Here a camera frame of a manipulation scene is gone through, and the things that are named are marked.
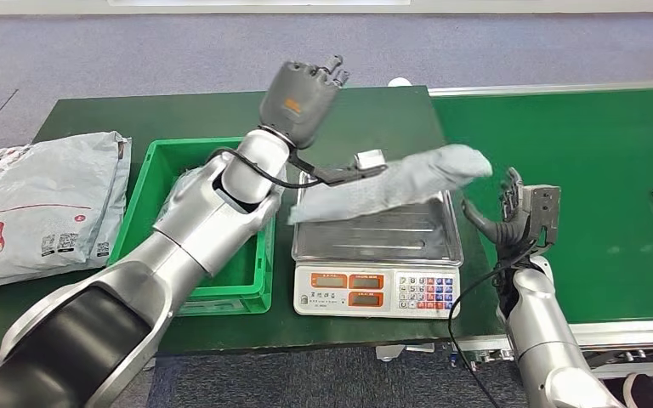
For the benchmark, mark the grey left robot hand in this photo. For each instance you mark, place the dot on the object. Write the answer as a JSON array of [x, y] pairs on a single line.
[[298, 104]]

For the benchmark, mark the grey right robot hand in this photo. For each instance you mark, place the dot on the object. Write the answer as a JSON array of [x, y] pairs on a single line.
[[507, 231]]

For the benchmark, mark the grey parcel bag red print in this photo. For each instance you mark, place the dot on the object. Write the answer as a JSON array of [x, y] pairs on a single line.
[[183, 188]]

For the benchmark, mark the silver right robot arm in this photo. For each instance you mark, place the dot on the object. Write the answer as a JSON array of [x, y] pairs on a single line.
[[540, 332]]

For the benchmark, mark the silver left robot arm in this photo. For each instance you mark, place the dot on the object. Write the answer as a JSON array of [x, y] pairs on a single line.
[[202, 225]]

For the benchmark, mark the green conveyor belt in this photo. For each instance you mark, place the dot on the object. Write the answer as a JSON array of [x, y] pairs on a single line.
[[585, 141]]

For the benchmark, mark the large flat grey parcel bag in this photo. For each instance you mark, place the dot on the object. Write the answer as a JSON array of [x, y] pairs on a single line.
[[39, 208]]

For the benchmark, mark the white round cap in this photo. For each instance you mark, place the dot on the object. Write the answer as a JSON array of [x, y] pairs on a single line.
[[399, 82]]

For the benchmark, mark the steel weighing tray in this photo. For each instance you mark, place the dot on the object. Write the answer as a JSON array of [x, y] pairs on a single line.
[[377, 236]]

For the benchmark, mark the white electronic scale body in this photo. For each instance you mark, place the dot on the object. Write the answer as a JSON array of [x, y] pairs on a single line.
[[383, 307]]

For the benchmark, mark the green plastic crate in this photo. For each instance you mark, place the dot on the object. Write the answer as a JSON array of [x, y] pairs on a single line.
[[157, 169]]

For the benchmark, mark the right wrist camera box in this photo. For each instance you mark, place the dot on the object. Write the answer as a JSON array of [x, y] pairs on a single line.
[[543, 211]]

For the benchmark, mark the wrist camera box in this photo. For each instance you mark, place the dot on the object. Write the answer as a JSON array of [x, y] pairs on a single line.
[[543, 211], [338, 173]]

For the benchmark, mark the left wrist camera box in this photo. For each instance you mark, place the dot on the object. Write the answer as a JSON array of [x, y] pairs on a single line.
[[338, 173]]

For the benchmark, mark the aluminium conveyor frame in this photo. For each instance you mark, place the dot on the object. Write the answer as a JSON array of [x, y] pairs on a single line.
[[630, 332]]

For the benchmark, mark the grey table foot bracket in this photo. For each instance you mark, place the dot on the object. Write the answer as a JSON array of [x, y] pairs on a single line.
[[388, 352]]

